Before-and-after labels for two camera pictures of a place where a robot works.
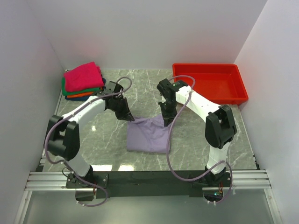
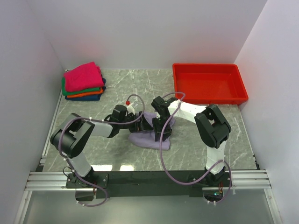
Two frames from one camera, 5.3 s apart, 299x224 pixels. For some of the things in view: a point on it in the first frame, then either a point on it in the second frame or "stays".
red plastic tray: [222, 84] stays
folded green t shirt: [74, 92] stays
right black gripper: [168, 117] → [157, 129]
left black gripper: [125, 115] → [142, 125]
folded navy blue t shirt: [83, 98] stays
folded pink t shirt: [87, 76] stays
